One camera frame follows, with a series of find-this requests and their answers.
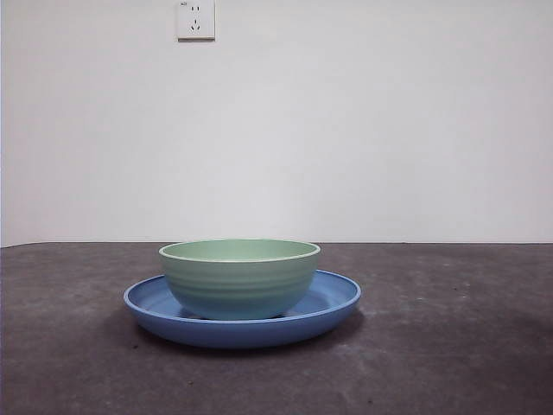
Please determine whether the blue round plate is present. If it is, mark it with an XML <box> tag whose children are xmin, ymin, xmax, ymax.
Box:
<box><xmin>123</xmin><ymin>268</ymin><xmax>362</xmax><ymax>350</ymax></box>

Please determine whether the white wall socket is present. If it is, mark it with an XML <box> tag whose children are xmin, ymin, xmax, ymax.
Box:
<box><xmin>176</xmin><ymin>0</ymin><xmax>216</xmax><ymax>42</ymax></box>

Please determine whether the green ribbed bowl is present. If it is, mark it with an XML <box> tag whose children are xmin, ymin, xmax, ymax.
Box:
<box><xmin>157</xmin><ymin>238</ymin><xmax>322</xmax><ymax>321</ymax></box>

